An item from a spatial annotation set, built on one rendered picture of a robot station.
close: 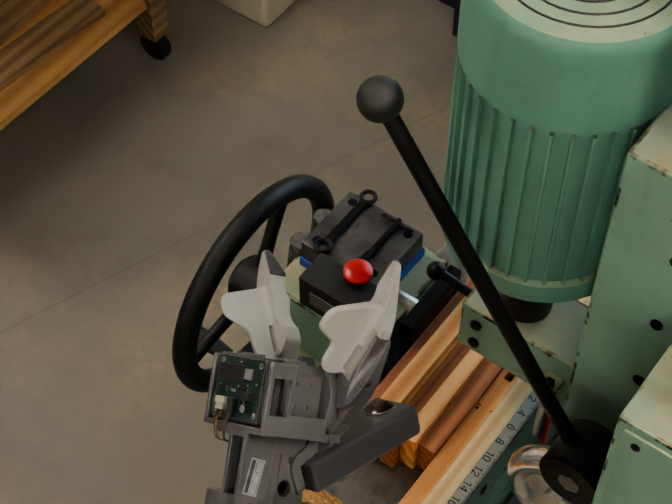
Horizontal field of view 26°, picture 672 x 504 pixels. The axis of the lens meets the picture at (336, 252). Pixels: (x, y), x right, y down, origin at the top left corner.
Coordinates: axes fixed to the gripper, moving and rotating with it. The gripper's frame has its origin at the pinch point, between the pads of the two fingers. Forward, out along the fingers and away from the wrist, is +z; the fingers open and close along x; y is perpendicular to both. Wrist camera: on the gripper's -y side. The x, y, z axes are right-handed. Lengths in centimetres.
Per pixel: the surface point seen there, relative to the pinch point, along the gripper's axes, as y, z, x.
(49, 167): -70, 20, 172
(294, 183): -31, 11, 45
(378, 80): 3.2, 12.4, -5.4
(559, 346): -33.8, -3.4, 5.8
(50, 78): -63, 36, 163
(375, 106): 3.2, 10.5, -5.5
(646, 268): -19.0, 2.7, -14.1
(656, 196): -13.5, 7.4, -18.3
